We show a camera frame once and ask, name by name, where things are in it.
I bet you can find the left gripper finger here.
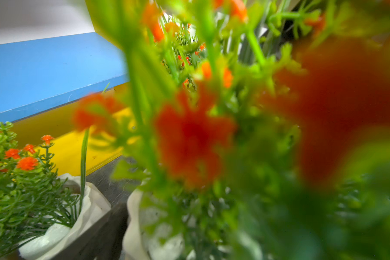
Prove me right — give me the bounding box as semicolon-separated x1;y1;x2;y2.
53;203;128;260

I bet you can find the yellow rack with shelves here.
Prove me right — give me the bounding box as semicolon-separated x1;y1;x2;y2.
0;1;129;176

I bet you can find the orange flower pot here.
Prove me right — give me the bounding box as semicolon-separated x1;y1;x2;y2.
158;13;206;92
0;122;111;260
74;1;390;260

